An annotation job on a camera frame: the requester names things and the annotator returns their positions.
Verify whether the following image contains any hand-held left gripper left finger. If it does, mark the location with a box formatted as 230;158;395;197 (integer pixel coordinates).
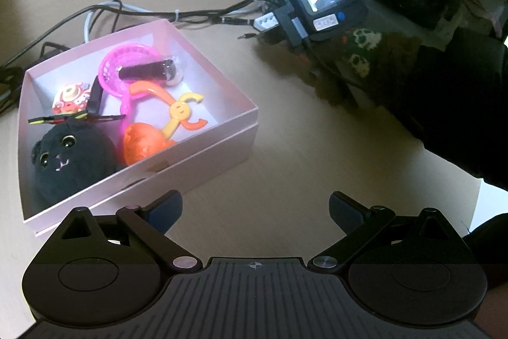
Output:
51;190;204;273

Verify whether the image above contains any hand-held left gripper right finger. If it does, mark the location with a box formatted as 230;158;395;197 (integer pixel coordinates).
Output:
310;191;462;273

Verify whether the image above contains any pink cardboard box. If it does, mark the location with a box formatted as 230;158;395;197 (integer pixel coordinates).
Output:
17;19;259;242

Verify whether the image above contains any black plush cat toy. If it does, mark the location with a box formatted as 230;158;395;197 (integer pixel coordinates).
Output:
31;116;120;207

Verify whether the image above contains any person's right forearm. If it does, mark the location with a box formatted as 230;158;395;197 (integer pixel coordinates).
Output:
307;27;425;121

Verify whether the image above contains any orange plastic toy ladle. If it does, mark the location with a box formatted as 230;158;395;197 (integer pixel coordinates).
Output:
122;122;177;166

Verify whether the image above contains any orange yellow toy figure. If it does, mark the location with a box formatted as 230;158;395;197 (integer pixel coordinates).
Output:
129;81;209;143

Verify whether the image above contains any black cylinder tube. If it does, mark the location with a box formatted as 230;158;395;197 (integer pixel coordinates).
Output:
119;59;178;84

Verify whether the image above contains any red white round toy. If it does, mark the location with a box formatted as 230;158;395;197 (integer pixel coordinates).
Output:
52;83;93;115

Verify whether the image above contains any pink plastic toy net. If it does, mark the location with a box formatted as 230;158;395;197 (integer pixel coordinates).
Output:
98;45;161;129

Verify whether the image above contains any black cable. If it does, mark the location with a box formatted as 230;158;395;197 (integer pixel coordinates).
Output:
0;0;280;71

